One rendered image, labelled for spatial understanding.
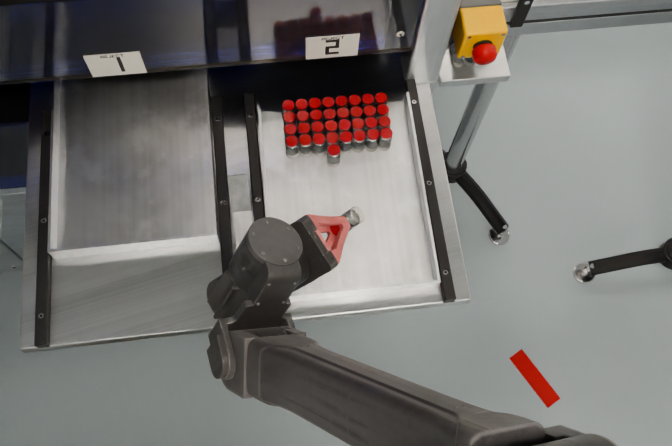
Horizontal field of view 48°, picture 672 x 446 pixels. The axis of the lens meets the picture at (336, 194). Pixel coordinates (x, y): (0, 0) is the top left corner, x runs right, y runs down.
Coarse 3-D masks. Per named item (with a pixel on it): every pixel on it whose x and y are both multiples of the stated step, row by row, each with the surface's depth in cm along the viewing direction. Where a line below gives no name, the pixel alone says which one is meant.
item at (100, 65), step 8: (88, 56) 114; (96, 56) 114; (104, 56) 114; (112, 56) 115; (120, 56) 115; (128, 56) 115; (136, 56) 115; (88, 64) 116; (96, 64) 116; (104, 64) 116; (112, 64) 117; (128, 64) 117; (136, 64) 117; (96, 72) 118; (104, 72) 118; (112, 72) 119; (120, 72) 119; (128, 72) 119; (136, 72) 120; (144, 72) 120
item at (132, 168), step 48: (96, 96) 130; (144, 96) 131; (192, 96) 131; (96, 144) 127; (144, 144) 127; (192, 144) 127; (96, 192) 123; (144, 192) 124; (192, 192) 124; (48, 240) 116; (96, 240) 120; (144, 240) 117; (192, 240) 119
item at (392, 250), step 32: (288, 160) 127; (320, 160) 127; (352, 160) 127; (384, 160) 127; (416, 160) 125; (288, 192) 125; (320, 192) 125; (352, 192) 125; (384, 192) 125; (416, 192) 125; (384, 224) 123; (416, 224) 123; (352, 256) 121; (384, 256) 121; (416, 256) 121; (320, 288) 118; (352, 288) 115; (384, 288) 116; (416, 288) 118
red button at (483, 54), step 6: (474, 48) 122; (480, 48) 121; (486, 48) 121; (492, 48) 121; (474, 54) 122; (480, 54) 121; (486, 54) 121; (492, 54) 121; (474, 60) 123; (480, 60) 122; (486, 60) 122; (492, 60) 123
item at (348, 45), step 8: (312, 40) 117; (320, 40) 118; (344, 40) 118; (352, 40) 119; (312, 48) 119; (320, 48) 120; (336, 48) 120; (344, 48) 120; (352, 48) 121; (312, 56) 121; (320, 56) 122; (328, 56) 122; (336, 56) 122
